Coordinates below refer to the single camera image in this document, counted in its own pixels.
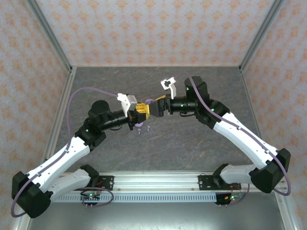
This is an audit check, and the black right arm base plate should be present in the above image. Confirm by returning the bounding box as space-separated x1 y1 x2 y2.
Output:
198 174 240 191

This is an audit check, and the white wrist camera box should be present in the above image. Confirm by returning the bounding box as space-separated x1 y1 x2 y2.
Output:
117 92 138 114
160 76 178 100

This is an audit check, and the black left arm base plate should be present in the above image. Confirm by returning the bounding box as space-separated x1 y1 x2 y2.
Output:
91 175 115 191

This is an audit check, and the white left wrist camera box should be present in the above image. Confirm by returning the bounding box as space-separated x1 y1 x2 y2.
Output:
117 92 138 114

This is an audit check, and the aluminium table side rail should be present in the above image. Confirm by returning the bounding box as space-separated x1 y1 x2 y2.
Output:
44 66 78 163
239 66 274 173

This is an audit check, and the grey metal sheet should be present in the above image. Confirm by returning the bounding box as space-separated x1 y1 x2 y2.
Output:
26 202 286 230

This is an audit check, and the aluminium mounting rail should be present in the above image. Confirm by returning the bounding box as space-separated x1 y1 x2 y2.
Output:
51 171 287 193

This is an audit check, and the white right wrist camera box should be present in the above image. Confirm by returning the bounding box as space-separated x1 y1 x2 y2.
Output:
160 76 178 100

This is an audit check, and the aluminium frame bar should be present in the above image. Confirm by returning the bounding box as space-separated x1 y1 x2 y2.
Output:
274 191 298 230
12 213 33 230

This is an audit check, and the aluminium corner post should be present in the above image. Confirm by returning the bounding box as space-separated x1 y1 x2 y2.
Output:
239 0 286 71
25 0 74 72

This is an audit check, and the grey slotted cable duct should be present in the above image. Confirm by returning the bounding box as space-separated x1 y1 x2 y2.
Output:
51 194 218 203

